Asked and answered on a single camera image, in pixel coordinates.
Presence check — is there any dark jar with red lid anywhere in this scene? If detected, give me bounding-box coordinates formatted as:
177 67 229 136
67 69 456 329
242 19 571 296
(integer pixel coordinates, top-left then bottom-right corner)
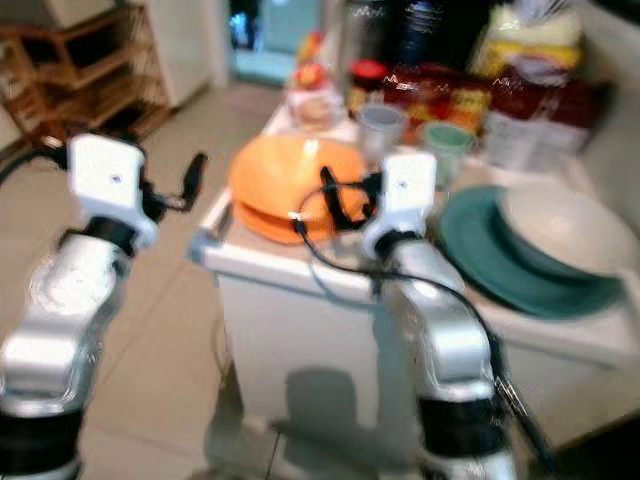
347 59 390 117

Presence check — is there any orange and red bottle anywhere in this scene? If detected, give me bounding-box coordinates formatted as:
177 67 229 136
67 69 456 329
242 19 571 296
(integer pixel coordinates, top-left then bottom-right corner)
294 30 330 92

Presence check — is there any clear glass jar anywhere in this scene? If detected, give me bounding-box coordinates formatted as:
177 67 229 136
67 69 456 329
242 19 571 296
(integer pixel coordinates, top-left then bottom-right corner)
284 84 347 132

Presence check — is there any white bowl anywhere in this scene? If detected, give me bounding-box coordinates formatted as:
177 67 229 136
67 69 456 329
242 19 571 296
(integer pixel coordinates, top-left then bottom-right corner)
499 184 640 278

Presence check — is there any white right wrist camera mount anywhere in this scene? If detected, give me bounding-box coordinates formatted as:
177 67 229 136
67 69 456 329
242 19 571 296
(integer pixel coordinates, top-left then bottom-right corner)
364 147 440 237

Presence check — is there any light green cup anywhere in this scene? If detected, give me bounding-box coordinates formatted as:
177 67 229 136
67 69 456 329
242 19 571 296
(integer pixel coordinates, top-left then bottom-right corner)
419 121 477 162

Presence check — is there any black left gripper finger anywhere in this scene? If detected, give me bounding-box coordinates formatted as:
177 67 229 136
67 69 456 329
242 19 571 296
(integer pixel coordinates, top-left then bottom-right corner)
182 151 210 199

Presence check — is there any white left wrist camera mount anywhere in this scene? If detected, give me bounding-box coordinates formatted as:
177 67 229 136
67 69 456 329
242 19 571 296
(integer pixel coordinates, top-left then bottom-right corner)
67 134 148 224

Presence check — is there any white plastic container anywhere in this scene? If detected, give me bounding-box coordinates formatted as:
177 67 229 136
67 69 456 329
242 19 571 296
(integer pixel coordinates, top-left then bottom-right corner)
484 109 577 172

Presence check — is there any brown wooden rack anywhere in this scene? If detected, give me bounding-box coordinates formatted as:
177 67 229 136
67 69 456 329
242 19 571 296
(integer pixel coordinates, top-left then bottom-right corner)
0 5 173 153

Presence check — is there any black appliance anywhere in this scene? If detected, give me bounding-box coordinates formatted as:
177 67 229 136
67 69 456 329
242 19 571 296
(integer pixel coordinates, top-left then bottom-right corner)
344 0 493 73

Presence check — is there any orange plastic bowl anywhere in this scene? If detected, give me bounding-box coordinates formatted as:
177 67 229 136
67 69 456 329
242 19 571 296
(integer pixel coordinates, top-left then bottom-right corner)
227 134 372 245

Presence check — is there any dark red snack package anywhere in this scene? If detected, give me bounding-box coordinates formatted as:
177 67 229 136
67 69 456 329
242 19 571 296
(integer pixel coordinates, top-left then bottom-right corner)
489 72 598 133

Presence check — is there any white table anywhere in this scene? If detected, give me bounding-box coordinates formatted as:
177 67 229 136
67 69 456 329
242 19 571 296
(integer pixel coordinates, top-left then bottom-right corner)
188 92 640 463

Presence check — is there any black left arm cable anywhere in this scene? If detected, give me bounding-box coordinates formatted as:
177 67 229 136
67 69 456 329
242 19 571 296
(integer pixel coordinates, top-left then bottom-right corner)
0 138 73 187

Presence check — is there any clear plastic cup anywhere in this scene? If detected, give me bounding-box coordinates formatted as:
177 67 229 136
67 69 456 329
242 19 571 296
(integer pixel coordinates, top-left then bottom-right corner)
354 102 409 167

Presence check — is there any dark green plate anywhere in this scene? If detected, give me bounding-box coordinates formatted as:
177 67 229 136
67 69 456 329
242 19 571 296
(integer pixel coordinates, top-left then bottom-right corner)
437 185 627 322

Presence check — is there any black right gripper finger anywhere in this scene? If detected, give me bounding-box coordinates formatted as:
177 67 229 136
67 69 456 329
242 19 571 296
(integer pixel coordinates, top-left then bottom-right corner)
318 164 352 230

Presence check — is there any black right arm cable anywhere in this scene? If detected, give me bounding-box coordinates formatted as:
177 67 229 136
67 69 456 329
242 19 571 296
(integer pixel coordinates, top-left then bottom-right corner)
294 180 553 473

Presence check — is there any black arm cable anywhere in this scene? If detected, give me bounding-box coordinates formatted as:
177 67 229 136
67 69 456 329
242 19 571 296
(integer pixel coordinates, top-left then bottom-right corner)
0 138 73 187
294 180 553 473

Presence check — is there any yellow and white bag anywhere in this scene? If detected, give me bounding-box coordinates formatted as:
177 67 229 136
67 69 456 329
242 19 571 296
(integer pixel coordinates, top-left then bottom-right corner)
469 3 587 82

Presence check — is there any red and yellow snack package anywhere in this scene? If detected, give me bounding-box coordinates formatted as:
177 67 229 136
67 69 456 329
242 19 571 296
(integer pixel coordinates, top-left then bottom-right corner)
387 64 492 132

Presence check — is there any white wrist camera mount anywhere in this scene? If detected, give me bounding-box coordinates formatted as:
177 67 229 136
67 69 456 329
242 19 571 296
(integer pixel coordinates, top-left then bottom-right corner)
364 147 440 237
67 134 148 224

